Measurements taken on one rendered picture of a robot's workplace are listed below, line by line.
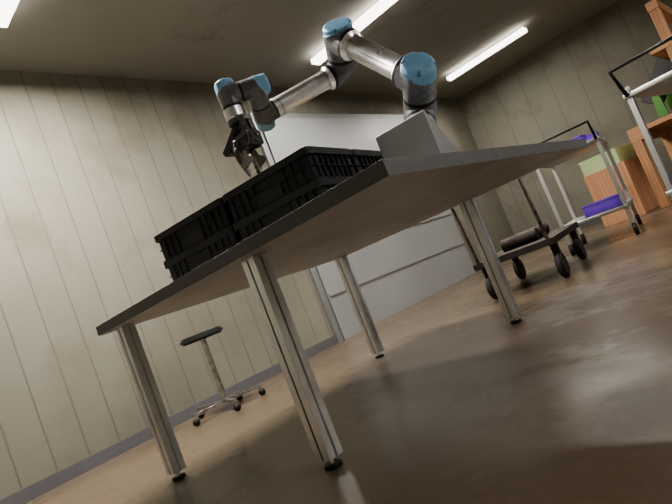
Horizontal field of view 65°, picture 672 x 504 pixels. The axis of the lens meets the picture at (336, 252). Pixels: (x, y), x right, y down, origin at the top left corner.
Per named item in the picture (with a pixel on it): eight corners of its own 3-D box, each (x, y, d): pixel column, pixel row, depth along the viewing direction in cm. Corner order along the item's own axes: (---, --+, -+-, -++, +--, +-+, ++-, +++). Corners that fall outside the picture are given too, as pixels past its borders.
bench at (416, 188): (648, 284, 228) (584, 138, 233) (509, 471, 107) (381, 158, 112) (377, 355, 333) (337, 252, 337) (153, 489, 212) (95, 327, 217)
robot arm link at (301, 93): (348, 69, 220) (251, 125, 207) (344, 45, 212) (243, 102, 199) (365, 80, 214) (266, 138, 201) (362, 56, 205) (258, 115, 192)
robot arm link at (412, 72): (444, 96, 182) (343, 45, 212) (444, 57, 171) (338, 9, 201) (420, 113, 179) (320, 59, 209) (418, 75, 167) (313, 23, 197)
